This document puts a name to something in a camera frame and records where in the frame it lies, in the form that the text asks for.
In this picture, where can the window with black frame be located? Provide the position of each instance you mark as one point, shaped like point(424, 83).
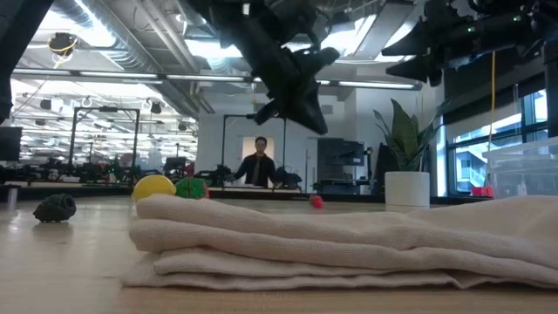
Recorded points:
point(479, 152)

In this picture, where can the person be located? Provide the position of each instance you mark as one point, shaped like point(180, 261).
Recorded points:
point(259, 168)

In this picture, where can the snake plant in white pot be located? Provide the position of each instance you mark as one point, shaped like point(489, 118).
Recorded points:
point(407, 192)

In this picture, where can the red tomato with green top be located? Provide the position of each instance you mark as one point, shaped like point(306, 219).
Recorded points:
point(192, 188)

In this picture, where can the black round ceiling fixture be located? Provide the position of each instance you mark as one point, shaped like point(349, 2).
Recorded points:
point(62, 43)

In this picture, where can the wooden work table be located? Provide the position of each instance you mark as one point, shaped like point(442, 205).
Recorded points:
point(255, 189)

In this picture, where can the black monitor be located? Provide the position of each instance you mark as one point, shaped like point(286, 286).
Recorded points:
point(8, 144)
point(340, 152)

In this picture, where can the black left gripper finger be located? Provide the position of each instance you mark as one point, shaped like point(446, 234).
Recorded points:
point(318, 59)
point(303, 109)

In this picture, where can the clear plastic tupperware container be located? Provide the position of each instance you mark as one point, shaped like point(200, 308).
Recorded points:
point(523, 170)

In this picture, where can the yellow lemon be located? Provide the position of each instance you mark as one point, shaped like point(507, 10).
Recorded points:
point(153, 186)

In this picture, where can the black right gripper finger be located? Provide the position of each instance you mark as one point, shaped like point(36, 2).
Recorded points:
point(420, 41)
point(425, 67)

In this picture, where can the dark blackberry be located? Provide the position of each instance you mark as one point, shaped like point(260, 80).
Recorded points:
point(54, 207)

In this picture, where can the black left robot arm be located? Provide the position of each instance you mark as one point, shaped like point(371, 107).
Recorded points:
point(17, 43)

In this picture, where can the silver ventilation duct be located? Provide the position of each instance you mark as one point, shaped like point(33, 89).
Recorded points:
point(131, 35)

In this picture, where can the long ceiling light bar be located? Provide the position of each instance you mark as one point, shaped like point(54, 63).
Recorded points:
point(131, 75)

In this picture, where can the black background robot arms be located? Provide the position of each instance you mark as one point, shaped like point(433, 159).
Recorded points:
point(218, 174)

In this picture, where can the folded beige cloth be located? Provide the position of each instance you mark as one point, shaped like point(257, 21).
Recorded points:
point(305, 244)

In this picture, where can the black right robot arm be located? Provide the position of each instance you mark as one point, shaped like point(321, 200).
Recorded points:
point(551, 87)

